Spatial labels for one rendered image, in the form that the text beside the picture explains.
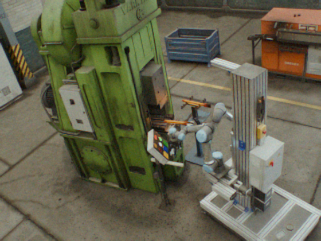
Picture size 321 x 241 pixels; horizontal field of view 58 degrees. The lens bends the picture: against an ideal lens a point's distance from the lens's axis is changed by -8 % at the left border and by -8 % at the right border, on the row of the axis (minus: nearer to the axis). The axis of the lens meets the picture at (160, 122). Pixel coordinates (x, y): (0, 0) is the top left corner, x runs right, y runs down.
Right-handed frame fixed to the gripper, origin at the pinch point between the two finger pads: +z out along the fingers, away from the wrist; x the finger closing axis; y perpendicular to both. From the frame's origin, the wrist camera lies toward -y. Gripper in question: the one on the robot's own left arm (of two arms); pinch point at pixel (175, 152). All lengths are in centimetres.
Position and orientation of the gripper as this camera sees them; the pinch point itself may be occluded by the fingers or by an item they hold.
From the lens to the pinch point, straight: 371.2
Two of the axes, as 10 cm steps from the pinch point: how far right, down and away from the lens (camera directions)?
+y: 6.3, 3.6, -6.9
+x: 7.6, -4.7, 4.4
